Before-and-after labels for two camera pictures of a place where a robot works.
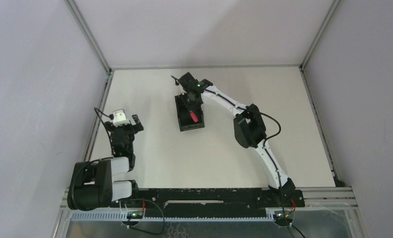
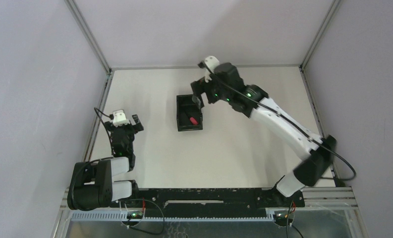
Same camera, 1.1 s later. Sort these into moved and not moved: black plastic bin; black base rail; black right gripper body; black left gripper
Moved: black right gripper body
Not moved: black plastic bin; black left gripper; black base rail
